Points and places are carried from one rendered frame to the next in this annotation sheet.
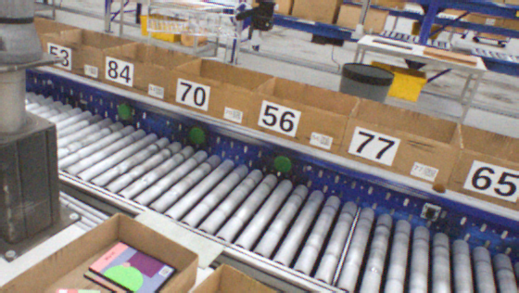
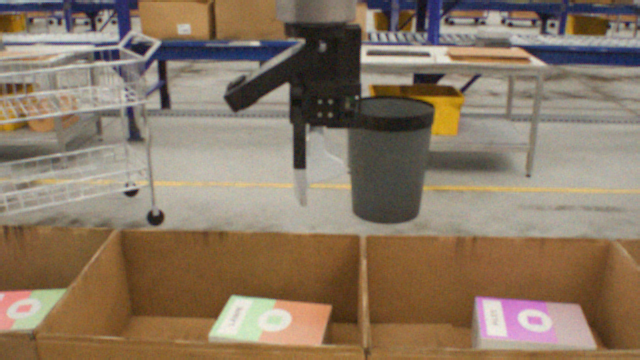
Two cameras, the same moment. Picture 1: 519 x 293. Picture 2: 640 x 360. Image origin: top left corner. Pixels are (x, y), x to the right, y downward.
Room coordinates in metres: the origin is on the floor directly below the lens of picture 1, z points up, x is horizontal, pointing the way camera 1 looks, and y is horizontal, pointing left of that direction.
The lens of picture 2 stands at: (1.12, 0.11, 1.47)
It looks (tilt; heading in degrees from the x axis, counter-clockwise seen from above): 21 degrees down; 339
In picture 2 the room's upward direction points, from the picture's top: straight up
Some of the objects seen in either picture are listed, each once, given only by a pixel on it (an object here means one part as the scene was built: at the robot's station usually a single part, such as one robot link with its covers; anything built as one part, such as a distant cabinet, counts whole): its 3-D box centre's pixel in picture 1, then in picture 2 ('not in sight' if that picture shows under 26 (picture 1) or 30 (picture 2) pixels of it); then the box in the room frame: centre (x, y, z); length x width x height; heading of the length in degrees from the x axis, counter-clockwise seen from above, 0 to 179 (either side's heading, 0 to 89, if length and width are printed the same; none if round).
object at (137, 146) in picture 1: (120, 157); not in sight; (1.51, 0.36, 0.72); 0.52 x 0.05 x 0.05; 156
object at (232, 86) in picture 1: (221, 90); (223, 330); (1.84, -0.02, 0.96); 0.39 x 0.29 x 0.17; 66
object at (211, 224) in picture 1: (233, 200); not in sight; (1.30, -0.12, 0.72); 0.52 x 0.05 x 0.05; 156
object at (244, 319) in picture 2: not in sight; (273, 339); (1.85, -0.10, 0.92); 0.16 x 0.11 x 0.07; 59
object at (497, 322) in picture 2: not in sight; (529, 340); (1.71, -0.46, 0.92); 0.16 x 0.11 x 0.07; 59
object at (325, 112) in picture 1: (303, 112); (503, 337); (1.68, -0.38, 0.96); 0.39 x 0.29 x 0.17; 66
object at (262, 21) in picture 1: (262, 15); (322, 75); (1.77, -0.15, 1.33); 0.09 x 0.08 x 0.12; 70
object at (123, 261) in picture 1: (132, 269); not in sight; (0.83, 0.16, 0.78); 0.19 x 0.14 x 0.02; 65
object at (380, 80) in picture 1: (360, 100); (387, 159); (4.08, -1.46, 0.32); 0.50 x 0.50 x 0.64
